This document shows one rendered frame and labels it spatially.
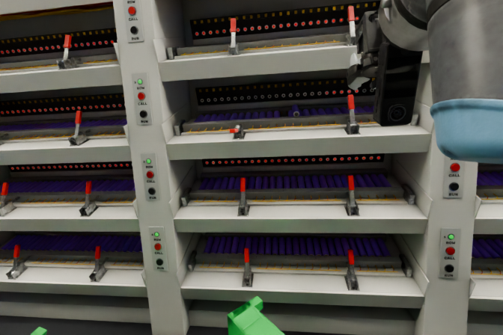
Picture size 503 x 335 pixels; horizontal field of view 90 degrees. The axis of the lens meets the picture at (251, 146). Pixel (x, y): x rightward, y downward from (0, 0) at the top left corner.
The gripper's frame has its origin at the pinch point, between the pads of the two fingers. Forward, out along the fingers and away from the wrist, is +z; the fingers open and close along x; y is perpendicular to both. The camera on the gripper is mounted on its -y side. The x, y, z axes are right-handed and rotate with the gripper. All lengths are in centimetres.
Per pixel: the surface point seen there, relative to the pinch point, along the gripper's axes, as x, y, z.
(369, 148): -3.3, -11.2, 9.5
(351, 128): -0.1, -6.4, 11.0
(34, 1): 75, 27, 0
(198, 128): 37.9, -4.3, 12.7
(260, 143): 21.3, -9.4, 8.4
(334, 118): 3.2, -3.2, 13.5
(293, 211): 14.2, -26.1, 14.4
